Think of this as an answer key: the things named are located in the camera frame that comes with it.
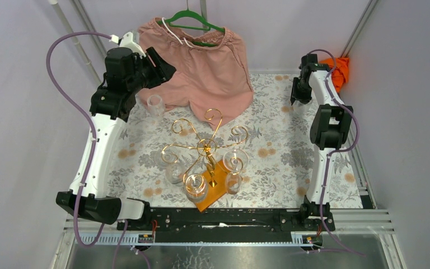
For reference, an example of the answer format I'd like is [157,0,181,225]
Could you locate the floral table cloth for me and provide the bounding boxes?
[107,74,317,208]

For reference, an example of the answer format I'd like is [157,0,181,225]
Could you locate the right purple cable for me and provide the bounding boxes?
[307,49,366,258]

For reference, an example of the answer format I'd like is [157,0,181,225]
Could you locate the purple cable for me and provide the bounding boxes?
[46,31,129,269]
[307,49,366,258]

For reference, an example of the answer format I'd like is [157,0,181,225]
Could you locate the wooden rack base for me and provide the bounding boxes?
[195,160,230,212]

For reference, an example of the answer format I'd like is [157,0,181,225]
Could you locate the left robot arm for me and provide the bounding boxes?
[56,47,176,230]

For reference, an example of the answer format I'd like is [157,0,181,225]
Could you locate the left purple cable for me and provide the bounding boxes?
[46,31,129,269]

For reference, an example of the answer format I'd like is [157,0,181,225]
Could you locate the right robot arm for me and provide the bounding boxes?
[290,50,353,231]

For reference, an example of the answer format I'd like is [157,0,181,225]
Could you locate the pink shorts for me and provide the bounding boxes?
[137,17,254,129]

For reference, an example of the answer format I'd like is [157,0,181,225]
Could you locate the gold wine glass rack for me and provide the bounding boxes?
[161,108,249,183]

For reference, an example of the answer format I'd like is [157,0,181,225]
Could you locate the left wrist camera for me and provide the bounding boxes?
[109,31,146,58]

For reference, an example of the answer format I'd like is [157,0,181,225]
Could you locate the green clothes hanger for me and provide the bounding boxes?
[156,1,225,49]

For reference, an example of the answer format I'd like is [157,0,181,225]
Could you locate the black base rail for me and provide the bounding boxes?
[117,207,335,244]

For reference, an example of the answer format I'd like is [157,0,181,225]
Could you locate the orange cloth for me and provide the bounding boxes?
[319,57,350,93]

